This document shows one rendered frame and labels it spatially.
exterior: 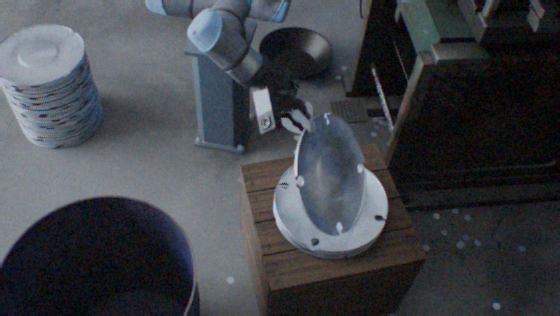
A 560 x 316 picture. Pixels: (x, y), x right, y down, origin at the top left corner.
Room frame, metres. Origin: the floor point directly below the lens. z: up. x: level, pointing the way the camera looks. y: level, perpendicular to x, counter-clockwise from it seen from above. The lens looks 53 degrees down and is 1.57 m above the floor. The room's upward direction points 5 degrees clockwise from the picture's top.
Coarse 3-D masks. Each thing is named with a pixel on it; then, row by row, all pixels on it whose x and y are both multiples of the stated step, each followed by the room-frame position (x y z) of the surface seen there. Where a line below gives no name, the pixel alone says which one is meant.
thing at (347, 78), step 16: (368, 0) 1.58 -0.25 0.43; (384, 0) 1.55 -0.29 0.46; (368, 16) 1.55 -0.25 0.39; (384, 16) 1.57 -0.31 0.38; (368, 32) 1.55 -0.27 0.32; (384, 32) 1.56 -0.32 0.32; (400, 32) 1.57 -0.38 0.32; (368, 48) 1.55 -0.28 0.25; (384, 48) 1.56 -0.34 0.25; (368, 64) 1.55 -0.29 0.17; (384, 64) 1.56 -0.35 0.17; (400, 64) 1.59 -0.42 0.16; (352, 80) 1.56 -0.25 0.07; (368, 80) 1.55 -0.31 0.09; (384, 80) 1.57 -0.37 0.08; (400, 80) 1.59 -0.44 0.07; (352, 96) 1.55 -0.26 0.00
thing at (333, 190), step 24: (336, 120) 0.91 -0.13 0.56; (312, 144) 0.80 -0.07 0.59; (336, 144) 0.85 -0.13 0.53; (312, 168) 0.75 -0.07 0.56; (336, 168) 0.80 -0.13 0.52; (312, 192) 0.71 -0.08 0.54; (336, 192) 0.75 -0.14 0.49; (360, 192) 0.80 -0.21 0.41; (312, 216) 0.66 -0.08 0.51; (336, 216) 0.70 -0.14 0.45
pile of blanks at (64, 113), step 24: (72, 72) 1.24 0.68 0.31; (24, 96) 1.16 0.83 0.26; (48, 96) 1.18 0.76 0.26; (72, 96) 1.22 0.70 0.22; (96, 96) 1.32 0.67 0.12; (24, 120) 1.17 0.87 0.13; (48, 120) 1.16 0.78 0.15; (72, 120) 1.20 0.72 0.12; (96, 120) 1.28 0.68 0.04; (48, 144) 1.16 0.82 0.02; (72, 144) 1.18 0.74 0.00
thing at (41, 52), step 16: (16, 32) 1.40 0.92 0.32; (32, 32) 1.41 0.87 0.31; (48, 32) 1.41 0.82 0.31; (64, 32) 1.42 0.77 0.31; (0, 48) 1.32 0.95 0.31; (16, 48) 1.32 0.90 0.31; (32, 48) 1.32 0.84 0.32; (48, 48) 1.33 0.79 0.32; (64, 48) 1.34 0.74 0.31; (80, 48) 1.35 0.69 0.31; (0, 64) 1.24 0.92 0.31; (16, 64) 1.25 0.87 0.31; (32, 64) 1.25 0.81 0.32; (48, 64) 1.26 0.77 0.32; (64, 64) 1.27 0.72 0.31; (16, 80) 1.18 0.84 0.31; (32, 80) 1.19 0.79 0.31; (48, 80) 1.19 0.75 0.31
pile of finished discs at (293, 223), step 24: (360, 168) 0.90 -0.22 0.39; (288, 192) 0.80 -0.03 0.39; (384, 192) 0.83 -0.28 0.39; (288, 216) 0.73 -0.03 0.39; (360, 216) 0.75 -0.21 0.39; (384, 216) 0.76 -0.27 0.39; (288, 240) 0.68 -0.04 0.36; (312, 240) 0.67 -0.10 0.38; (336, 240) 0.68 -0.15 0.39; (360, 240) 0.68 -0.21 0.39
